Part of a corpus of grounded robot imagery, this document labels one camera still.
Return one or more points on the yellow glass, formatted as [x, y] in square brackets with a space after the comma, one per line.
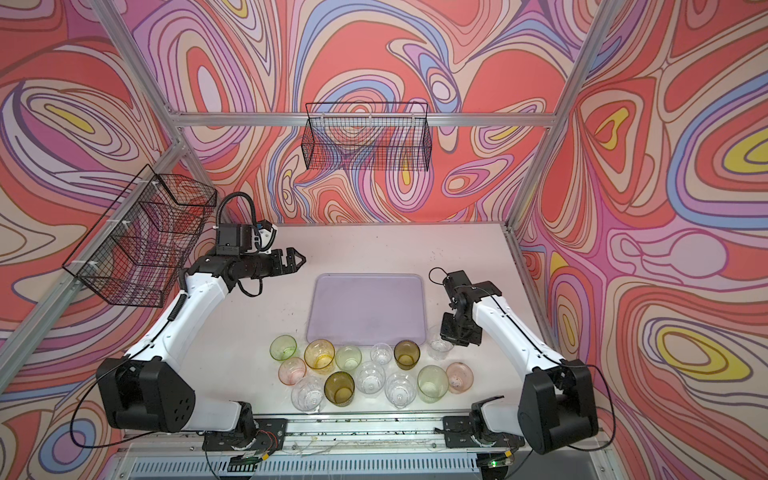
[319, 356]

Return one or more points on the olive dark glass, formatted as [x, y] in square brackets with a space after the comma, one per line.
[339, 388]

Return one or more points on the bright green glass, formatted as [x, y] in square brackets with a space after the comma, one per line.
[283, 348]

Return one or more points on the pale green small glass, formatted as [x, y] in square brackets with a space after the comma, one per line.
[348, 358]

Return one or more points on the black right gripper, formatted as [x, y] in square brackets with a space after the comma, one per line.
[448, 334]

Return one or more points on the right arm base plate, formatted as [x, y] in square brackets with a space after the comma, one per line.
[461, 431]

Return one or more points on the black wire basket wall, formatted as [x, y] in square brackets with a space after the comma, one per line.
[367, 136]
[132, 258]

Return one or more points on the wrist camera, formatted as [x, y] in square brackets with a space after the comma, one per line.
[454, 282]
[238, 239]

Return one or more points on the aluminium front rail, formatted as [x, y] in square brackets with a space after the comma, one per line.
[306, 435]

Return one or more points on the black wire basket back wall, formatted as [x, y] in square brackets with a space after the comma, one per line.
[367, 136]

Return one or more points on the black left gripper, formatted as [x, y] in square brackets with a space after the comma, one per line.
[290, 267]

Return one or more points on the large pale green glass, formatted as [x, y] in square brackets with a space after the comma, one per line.
[433, 384]

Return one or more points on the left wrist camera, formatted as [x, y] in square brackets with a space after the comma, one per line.
[238, 239]

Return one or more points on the pink glass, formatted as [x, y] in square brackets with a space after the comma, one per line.
[291, 371]
[460, 377]

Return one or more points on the small clear glass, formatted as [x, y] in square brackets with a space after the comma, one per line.
[381, 354]

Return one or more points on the amber brown glass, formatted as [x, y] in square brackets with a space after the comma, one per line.
[407, 354]

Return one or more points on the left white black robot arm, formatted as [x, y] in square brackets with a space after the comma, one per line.
[144, 390]

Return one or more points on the black wire basket left wall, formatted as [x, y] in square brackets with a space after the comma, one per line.
[132, 258]

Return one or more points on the lavender rectangular plastic tray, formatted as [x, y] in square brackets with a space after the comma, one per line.
[364, 309]

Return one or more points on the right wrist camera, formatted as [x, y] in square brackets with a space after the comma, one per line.
[454, 282]

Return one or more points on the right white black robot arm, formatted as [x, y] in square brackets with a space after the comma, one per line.
[556, 406]

